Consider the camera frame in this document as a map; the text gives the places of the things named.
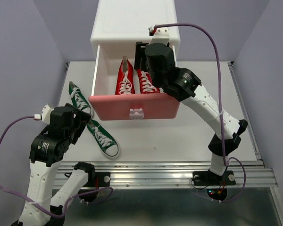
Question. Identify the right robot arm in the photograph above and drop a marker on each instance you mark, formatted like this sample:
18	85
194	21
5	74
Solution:
181	83

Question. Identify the green sneaker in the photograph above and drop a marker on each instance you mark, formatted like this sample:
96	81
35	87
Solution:
106	142
78	100

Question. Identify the red sneaker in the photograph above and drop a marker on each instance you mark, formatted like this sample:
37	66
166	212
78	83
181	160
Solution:
124	85
145	83

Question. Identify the pink drawer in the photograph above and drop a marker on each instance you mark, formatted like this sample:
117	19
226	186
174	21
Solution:
110	106

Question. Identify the white shoe cabinet body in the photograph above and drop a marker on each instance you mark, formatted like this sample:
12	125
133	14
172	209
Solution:
119	24

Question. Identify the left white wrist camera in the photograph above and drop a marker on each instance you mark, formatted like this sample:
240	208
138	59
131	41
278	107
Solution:
45	114

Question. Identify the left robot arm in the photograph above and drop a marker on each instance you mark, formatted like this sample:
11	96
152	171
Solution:
42	208

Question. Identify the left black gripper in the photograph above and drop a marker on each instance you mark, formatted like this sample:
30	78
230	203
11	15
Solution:
82	118

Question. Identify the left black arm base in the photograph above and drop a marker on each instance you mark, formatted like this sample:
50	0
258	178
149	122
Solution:
96	190

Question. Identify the green sneaker front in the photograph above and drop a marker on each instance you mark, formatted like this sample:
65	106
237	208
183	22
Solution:
106	142

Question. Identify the aluminium rail frame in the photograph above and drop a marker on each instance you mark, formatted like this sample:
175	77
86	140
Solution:
164	154

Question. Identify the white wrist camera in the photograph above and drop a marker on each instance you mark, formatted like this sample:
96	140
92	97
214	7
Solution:
45	114
159	35

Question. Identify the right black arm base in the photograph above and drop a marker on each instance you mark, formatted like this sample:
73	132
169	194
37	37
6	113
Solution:
214	185

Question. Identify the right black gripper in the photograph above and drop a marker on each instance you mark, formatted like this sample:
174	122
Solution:
140	52

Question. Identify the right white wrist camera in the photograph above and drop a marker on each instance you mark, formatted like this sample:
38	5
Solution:
159	35

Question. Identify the green sneaker rear left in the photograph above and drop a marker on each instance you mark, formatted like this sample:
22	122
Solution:
78	100

